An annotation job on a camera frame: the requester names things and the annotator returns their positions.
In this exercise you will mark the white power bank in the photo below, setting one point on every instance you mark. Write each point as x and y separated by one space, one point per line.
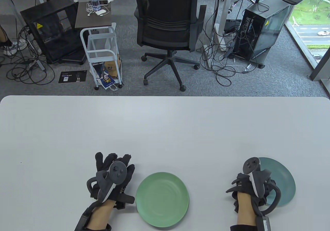
100 12

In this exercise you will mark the grey white handheld controller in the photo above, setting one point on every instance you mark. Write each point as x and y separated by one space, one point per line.
251 165
117 173

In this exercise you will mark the teal plate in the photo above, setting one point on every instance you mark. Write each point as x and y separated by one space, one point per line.
283 184

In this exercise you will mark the black wrist sensor box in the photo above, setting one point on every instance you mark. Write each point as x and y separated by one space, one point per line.
81 220
263 224

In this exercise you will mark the person's right forearm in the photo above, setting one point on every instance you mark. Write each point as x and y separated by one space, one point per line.
246 210

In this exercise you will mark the black printed flyer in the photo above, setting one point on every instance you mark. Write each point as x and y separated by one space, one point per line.
72 77

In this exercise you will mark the person's left forearm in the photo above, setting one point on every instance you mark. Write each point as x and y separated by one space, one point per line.
99 215

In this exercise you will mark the black office chair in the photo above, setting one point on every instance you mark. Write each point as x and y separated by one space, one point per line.
167 14

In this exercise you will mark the black computer tower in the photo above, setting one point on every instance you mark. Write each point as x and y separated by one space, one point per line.
268 29

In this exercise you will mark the brown side table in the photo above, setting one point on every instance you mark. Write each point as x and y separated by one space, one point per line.
92 20

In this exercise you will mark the blue printed bag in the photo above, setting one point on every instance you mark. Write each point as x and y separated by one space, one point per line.
103 76

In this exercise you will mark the green plate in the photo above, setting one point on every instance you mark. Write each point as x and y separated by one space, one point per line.
162 200

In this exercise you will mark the person's left hand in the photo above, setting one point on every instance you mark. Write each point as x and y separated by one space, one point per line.
102 165

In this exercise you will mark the brown paper bag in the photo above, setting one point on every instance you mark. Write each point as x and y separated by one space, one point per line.
113 68

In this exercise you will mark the person's right hand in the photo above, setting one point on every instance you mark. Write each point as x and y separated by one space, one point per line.
242 185

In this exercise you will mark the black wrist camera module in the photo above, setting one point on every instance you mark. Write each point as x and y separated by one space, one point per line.
125 201

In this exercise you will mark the grey power strip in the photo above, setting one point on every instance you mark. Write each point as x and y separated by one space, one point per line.
40 65

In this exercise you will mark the grey window frame post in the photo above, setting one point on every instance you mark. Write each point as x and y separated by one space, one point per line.
321 69

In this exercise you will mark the black floor box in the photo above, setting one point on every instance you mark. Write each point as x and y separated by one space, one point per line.
232 25

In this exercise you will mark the black glass-panel cabinet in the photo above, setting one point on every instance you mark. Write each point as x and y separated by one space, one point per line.
51 34

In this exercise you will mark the black smartphone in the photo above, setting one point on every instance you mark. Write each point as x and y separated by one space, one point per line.
104 1

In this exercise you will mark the white rolling cart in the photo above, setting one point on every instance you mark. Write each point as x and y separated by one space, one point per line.
100 51

